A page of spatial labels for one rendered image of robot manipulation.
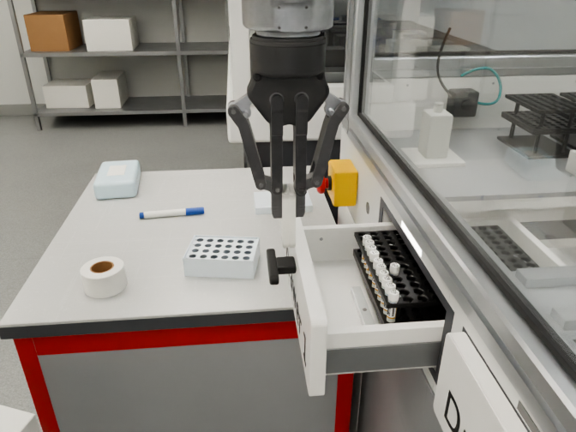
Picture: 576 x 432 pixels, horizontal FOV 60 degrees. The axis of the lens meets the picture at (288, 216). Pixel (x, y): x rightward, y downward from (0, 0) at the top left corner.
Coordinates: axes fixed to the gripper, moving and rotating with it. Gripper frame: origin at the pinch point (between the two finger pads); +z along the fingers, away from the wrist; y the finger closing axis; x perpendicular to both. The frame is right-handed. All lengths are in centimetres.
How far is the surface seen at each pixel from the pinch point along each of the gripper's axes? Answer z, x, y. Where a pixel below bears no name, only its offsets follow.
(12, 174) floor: 99, 272, -156
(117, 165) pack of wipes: 19, 69, -36
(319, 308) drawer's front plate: 6.5, -9.2, 2.4
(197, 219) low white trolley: 23, 46, -15
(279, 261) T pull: 8.2, 3.0, -0.8
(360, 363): 14.3, -9.7, 7.3
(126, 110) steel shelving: 84, 371, -99
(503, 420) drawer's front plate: 6.5, -25.1, 15.0
